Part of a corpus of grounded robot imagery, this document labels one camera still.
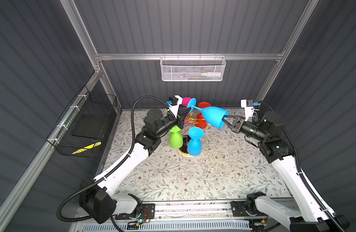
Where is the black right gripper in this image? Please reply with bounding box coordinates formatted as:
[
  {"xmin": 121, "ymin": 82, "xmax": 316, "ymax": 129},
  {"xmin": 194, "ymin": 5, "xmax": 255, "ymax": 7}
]
[{"xmin": 220, "ymin": 115, "xmax": 266, "ymax": 143}]

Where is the blue wine glass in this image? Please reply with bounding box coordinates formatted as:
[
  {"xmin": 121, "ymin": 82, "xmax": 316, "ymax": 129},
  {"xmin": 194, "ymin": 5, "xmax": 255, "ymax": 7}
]
[
  {"xmin": 188, "ymin": 98, "xmax": 229, "ymax": 129},
  {"xmin": 187, "ymin": 127, "xmax": 204, "ymax": 156}
]

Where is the blue wine glass front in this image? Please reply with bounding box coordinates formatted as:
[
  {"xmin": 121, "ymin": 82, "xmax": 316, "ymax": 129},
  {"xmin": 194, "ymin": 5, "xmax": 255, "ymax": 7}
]
[{"xmin": 187, "ymin": 127, "xmax": 204, "ymax": 156}]

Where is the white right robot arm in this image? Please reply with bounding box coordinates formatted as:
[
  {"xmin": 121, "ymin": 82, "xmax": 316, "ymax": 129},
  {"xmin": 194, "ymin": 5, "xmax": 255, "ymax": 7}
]
[{"xmin": 221, "ymin": 111, "xmax": 350, "ymax": 232}]

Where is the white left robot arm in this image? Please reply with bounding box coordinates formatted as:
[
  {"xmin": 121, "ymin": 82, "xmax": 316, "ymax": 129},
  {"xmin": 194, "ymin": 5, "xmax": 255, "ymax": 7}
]
[{"xmin": 79, "ymin": 105, "xmax": 192, "ymax": 224}]

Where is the gold wine glass rack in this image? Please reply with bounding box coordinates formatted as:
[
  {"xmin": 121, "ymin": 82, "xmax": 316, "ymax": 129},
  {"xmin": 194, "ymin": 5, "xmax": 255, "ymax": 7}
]
[{"xmin": 179, "ymin": 113, "xmax": 198, "ymax": 156}]

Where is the magenta wine glass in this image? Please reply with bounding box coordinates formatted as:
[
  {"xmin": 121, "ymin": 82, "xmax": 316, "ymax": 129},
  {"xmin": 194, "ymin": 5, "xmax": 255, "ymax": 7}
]
[{"xmin": 182, "ymin": 97, "xmax": 191, "ymax": 107}]

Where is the red wine glass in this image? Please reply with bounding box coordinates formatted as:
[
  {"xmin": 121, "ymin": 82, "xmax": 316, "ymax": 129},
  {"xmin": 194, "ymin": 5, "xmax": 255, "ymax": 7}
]
[{"xmin": 195, "ymin": 101, "xmax": 211, "ymax": 129}]

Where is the green wine glass front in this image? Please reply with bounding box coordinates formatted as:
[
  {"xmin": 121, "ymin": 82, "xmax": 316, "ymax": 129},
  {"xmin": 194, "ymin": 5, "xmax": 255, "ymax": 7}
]
[{"xmin": 169, "ymin": 126, "xmax": 183, "ymax": 149}]

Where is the white marker in basket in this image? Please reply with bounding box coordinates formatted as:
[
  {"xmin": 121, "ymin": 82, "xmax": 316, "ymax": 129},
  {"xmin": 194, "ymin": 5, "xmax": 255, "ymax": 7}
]
[{"xmin": 200, "ymin": 72, "xmax": 222, "ymax": 78}]

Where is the white perforated vent cover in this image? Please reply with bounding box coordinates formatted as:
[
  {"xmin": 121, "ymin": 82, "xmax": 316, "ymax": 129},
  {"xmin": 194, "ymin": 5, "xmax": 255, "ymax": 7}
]
[{"xmin": 81, "ymin": 220, "xmax": 251, "ymax": 232}]

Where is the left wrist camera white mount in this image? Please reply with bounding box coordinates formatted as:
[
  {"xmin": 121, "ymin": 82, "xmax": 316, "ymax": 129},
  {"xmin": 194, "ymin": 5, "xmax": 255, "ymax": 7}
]
[{"xmin": 166, "ymin": 95, "xmax": 183, "ymax": 118}]

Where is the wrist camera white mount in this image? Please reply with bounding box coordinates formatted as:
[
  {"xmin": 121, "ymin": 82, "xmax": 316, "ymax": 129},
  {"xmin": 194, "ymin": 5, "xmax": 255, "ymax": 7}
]
[
  {"xmin": 240, "ymin": 99, "xmax": 259, "ymax": 121},
  {"xmin": 166, "ymin": 95, "xmax": 183, "ymax": 118}
]

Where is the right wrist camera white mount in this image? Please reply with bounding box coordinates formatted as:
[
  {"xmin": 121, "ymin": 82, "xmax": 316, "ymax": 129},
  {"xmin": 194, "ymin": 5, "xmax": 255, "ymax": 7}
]
[{"xmin": 240, "ymin": 99, "xmax": 259, "ymax": 121}]

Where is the white wire mesh basket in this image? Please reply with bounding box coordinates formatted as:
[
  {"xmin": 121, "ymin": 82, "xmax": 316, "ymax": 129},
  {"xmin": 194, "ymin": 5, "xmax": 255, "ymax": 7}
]
[{"xmin": 160, "ymin": 55, "xmax": 226, "ymax": 82}]

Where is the right black corrugated cable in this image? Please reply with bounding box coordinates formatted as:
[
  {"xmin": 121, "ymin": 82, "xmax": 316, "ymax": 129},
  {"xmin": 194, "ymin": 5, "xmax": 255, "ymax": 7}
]
[{"xmin": 253, "ymin": 101, "xmax": 345, "ymax": 232}]

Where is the black corrugated cable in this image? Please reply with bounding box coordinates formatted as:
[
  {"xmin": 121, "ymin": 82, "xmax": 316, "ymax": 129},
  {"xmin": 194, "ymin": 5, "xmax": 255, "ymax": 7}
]
[
  {"xmin": 253, "ymin": 101, "xmax": 345, "ymax": 232},
  {"xmin": 56, "ymin": 96, "xmax": 170, "ymax": 222}
]

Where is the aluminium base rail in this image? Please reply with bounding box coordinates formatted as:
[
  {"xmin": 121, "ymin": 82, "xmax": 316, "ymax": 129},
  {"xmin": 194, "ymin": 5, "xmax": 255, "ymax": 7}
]
[{"xmin": 113, "ymin": 198, "xmax": 300, "ymax": 224}]

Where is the black wire basket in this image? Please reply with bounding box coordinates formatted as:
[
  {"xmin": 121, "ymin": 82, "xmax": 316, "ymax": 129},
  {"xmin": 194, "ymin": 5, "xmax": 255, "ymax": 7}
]
[{"xmin": 47, "ymin": 88, "xmax": 118, "ymax": 158}]

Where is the left black corrugated cable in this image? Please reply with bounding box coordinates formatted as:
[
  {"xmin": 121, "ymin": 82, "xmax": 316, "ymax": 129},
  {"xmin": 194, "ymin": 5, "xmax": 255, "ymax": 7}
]
[{"xmin": 56, "ymin": 96, "xmax": 170, "ymax": 222}]

